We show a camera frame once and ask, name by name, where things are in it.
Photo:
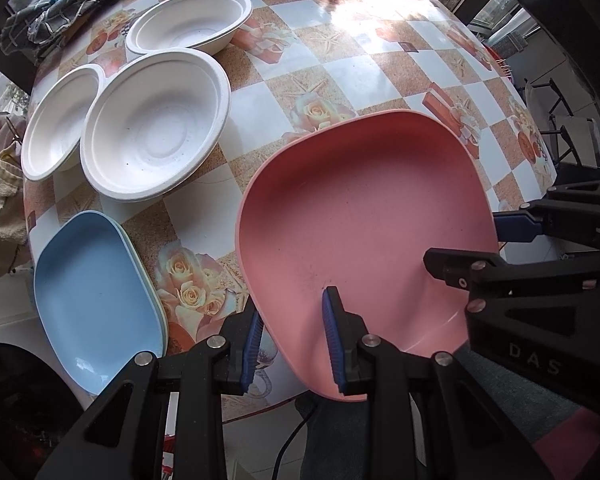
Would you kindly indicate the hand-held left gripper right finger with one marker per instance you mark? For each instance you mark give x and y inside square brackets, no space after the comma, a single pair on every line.
[332,340]

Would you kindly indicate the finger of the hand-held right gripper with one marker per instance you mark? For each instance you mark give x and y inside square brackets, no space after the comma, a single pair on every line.
[515,225]
[530,275]

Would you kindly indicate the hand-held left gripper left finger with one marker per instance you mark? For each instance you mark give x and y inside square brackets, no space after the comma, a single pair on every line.
[250,355]

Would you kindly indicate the pale green plastic plate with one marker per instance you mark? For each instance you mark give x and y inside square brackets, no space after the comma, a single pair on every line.
[159,317]

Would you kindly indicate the pink plastic plate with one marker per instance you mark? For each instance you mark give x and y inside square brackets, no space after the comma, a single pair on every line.
[370,210]

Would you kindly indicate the blue plastic plate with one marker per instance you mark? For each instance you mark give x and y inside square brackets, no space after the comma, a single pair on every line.
[90,290]

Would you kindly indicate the large white paper bowl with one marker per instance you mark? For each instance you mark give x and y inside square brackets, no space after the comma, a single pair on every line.
[150,125]

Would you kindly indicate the folding chair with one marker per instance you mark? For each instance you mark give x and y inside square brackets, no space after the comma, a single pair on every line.
[575,130]

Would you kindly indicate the red plastic container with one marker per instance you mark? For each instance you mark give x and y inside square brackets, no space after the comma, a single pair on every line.
[497,57]

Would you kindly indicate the patterned checkered tablecloth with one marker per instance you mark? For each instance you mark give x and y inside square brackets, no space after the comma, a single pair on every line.
[380,75]

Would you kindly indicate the beige towel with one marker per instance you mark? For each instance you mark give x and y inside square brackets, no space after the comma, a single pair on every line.
[0,210]

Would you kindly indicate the dark plaid cloth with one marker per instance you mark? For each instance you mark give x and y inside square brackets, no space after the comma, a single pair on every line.
[55,15]

